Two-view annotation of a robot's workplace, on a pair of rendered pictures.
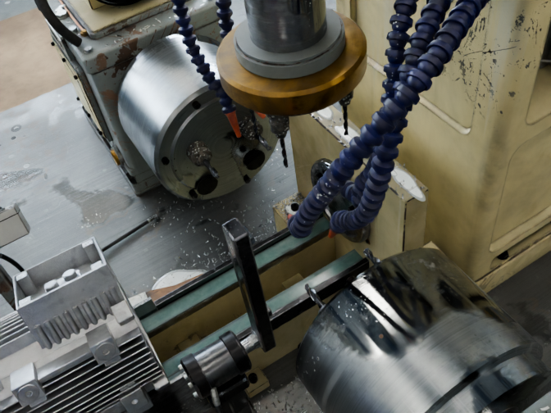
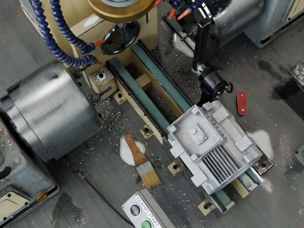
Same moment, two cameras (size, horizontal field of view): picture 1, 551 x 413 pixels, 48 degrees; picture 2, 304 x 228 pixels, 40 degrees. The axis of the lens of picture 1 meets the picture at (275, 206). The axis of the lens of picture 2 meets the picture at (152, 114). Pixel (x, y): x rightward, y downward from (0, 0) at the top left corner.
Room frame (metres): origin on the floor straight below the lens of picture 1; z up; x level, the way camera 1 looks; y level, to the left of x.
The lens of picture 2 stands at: (0.67, 0.61, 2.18)
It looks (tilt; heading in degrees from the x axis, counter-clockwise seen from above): 69 degrees down; 262
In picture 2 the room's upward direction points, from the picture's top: 5 degrees counter-clockwise
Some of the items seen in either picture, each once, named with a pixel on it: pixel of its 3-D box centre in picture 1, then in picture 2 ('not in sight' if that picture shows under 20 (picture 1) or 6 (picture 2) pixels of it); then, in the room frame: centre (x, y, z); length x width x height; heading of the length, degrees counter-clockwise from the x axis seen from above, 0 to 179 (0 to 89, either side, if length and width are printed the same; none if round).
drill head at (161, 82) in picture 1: (186, 102); (39, 120); (0.93, 0.13, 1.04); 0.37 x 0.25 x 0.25; 24
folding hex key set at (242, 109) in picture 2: not in sight; (241, 103); (0.28, 0.13, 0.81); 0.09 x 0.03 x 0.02; 76
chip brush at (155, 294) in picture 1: (156, 299); (140, 160); (0.67, 0.25, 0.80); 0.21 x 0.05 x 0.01; 106
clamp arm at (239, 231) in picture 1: (251, 292); (201, 47); (0.43, 0.05, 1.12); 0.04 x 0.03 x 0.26; 114
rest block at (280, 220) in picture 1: (298, 226); (103, 82); (0.74, -0.03, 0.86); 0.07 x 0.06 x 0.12; 24
